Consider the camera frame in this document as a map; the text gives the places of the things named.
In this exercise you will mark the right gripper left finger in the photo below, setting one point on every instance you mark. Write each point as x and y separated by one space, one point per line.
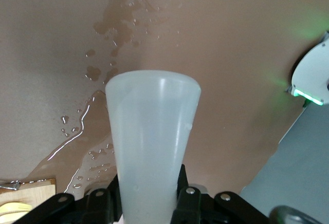
77 211

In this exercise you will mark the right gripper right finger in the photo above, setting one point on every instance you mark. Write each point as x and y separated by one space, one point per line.
205 211

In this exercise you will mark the translucent sauce bottle orange cap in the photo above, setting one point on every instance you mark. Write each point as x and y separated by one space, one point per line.
154 131

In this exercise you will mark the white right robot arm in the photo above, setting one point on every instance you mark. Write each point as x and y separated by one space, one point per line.
313 72

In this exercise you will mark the yellow plastic fork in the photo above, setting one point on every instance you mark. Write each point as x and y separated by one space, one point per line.
15 208

